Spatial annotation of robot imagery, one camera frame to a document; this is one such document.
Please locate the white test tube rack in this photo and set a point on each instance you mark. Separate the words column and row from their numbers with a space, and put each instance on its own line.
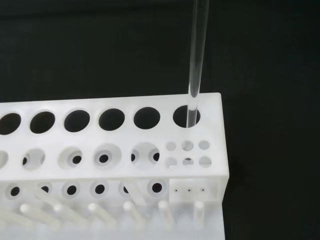
column 112, row 175

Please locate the black bench cloth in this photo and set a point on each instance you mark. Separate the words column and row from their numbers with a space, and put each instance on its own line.
column 100, row 55

